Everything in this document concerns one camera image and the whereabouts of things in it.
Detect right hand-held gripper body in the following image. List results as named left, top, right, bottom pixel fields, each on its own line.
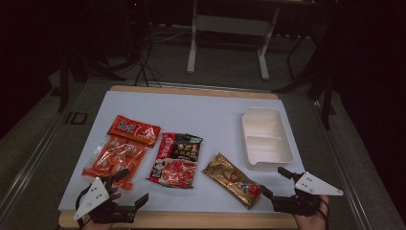
left=272, top=172, right=345, bottom=217

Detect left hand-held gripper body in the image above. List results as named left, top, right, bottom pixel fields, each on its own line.
left=73, top=176, right=138, bottom=224

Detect orange snack packet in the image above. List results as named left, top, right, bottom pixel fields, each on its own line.
left=81, top=114, right=162, bottom=192

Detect gold foil packet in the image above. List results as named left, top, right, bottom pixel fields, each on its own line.
left=201, top=151, right=262, bottom=211

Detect white food tray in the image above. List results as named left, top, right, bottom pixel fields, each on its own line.
left=240, top=106, right=295, bottom=173

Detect red and black food packet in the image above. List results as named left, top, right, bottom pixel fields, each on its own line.
left=147, top=131, right=204, bottom=190

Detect person's left hand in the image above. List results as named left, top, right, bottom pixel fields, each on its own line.
left=79, top=187, right=123, bottom=230

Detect person's right hand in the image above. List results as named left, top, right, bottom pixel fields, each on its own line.
left=293, top=195, right=330, bottom=230

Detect wooden table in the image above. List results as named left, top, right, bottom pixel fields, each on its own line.
left=57, top=84, right=319, bottom=230

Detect black floor plate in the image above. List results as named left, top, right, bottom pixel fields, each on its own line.
left=64, top=111, right=88, bottom=126

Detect black metal stand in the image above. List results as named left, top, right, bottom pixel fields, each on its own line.
left=56, top=47, right=127, bottom=113
left=271, top=32, right=337, bottom=130

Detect white table mat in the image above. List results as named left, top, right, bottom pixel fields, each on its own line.
left=57, top=90, right=319, bottom=215

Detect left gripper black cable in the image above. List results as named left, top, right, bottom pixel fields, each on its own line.
left=74, top=184, right=94, bottom=230

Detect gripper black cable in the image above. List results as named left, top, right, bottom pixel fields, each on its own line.
left=74, top=184, right=94, bottom=230
left=315, top=196, right=330, bottom=226

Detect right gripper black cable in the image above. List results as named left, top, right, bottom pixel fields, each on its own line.
left=315, top=196, right=330, bottom=226

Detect metal floor rail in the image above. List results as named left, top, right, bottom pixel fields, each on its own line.
left=313, top=101, right=373, bottom=230
left=0, top=108, right=70, bottom=219

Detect black floor cables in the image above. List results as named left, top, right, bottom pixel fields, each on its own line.
left=133, top=39, right=163, bottom=87

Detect white floor cable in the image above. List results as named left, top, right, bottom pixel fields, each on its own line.
left=148, top=25, right=193, bottom=45

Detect white metal desk frame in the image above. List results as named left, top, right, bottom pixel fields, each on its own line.
left=186, top=0, right=282, bottom=81

